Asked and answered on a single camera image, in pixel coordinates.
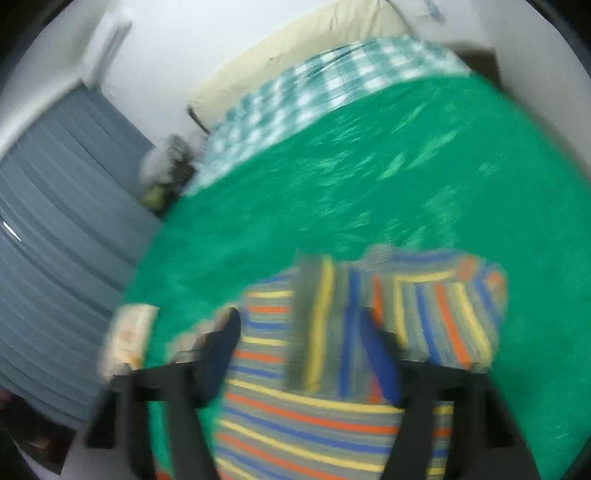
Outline striped knit sweater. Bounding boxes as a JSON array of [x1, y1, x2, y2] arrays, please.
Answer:
[[213, 245, 507, 479]]

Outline grey clothes pile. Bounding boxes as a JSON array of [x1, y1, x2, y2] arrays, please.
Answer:
[[139, 135, 197, 217]]

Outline grey blue curtain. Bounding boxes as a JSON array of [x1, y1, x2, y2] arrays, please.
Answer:
[[1, 87, 160, 428]]

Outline green floral bedspread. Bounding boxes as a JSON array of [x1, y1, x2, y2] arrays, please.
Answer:
[[125, 76, 590, 479]]

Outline green white plaid sheet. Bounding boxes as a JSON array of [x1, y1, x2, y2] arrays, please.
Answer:
[[182, 36, 472, 195]]

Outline dark bedside table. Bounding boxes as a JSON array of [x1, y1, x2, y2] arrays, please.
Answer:
[[455, 49, 502, 90]]

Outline cream padded headboard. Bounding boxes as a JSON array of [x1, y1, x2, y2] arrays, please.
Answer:
[[187, 0, 410, 132]]

